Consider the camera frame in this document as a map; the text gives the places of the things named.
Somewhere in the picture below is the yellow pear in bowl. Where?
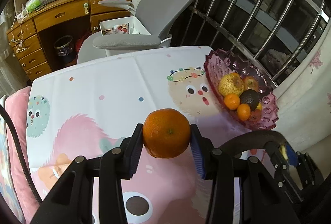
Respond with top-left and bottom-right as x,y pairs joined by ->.
218,73 -> 244,97

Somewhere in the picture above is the pink velvet cushion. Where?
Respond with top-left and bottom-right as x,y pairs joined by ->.
1,86 -> 39,223

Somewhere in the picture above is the small tangerine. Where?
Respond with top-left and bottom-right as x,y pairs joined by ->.
257,103 -> 263,110

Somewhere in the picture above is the black cable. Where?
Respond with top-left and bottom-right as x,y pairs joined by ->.
0,104 -> 43,205

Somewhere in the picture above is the white storage box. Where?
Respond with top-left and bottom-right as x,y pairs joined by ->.
99,16 -> 150,36

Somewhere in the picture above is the metal window railing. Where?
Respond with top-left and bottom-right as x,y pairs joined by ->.
187,0 -> 330,86

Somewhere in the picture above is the large orange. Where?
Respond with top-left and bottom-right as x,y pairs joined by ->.
143,108 -> 191,158

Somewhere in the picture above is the overripe black banana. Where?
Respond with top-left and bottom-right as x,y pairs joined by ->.
218,130 -> 287,157

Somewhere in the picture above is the brown red passion fruit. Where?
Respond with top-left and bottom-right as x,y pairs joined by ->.
248,109 -> 262,122

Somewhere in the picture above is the white floral curtain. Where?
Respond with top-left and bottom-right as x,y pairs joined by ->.
276,29 -> 330,151

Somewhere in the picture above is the wooden desk with drawers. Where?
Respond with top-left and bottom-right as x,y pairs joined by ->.
7,0 -> 129,81

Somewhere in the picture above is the dark green avocado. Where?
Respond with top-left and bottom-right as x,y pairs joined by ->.
240,89 -> 260,111

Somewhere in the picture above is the cartoon printed tablecloth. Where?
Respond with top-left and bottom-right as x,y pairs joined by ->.
25,45 -> 283,224

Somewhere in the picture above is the purple glass fruit bowl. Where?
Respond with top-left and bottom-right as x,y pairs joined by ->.
204,49 -> 278,131

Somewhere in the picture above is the grey office chair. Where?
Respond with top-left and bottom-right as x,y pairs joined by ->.
77,0 -> 193,64

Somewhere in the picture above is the orange tangerine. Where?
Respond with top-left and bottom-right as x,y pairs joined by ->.
237,104 -> 251,121
224,93 -> 241,110

